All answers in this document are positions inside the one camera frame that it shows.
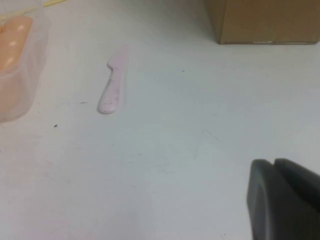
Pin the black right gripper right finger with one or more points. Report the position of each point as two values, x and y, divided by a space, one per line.
302 205

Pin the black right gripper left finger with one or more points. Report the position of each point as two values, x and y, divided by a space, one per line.
260 205

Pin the brown cardboard box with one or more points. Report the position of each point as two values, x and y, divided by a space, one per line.
262 20

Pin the translucent plastic egg box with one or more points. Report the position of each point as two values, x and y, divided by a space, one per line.
32 75

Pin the orange plastic egg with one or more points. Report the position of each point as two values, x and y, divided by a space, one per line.
7 62
21 28
12 46

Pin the pink plastic knife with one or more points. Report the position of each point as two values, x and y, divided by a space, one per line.
110 100

